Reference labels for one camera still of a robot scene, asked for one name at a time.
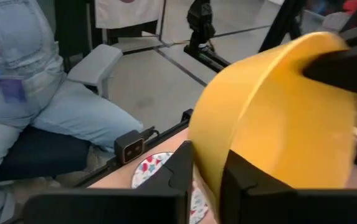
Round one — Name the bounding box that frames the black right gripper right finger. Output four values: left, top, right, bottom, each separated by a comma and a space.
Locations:
220, 149, 357, 224

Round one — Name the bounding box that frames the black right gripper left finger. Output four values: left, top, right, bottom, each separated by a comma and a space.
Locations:
24, 139, 194, 224

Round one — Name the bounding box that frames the yellow plastic mini bowl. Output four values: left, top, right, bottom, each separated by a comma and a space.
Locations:
187, 30, 357, 218

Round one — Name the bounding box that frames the white floral print bowl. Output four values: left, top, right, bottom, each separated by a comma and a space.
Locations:
131, 151, 210, 224

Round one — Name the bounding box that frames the black diagonal strut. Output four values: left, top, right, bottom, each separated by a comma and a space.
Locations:
257, 0, 307, 54

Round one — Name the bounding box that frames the grey and navy office chair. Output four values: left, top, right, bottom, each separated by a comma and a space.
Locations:
0, 43, 123, 183

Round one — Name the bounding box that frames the person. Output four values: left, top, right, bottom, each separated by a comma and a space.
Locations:
0, 0, 145, 224

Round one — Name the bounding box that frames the black stand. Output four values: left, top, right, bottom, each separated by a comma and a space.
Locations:
183, 0, 232, 74

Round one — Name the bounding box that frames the black desk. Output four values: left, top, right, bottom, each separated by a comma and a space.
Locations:
54, 0, 166, 57

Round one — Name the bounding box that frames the white banner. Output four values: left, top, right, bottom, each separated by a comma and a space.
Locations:
94, 0, 165, 30

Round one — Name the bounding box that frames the black table-level camera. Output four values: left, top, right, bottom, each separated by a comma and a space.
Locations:
113, 129, 145, 165

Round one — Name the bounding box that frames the black aluminium table frame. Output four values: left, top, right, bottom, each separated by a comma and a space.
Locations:
72, 108, 194, 189

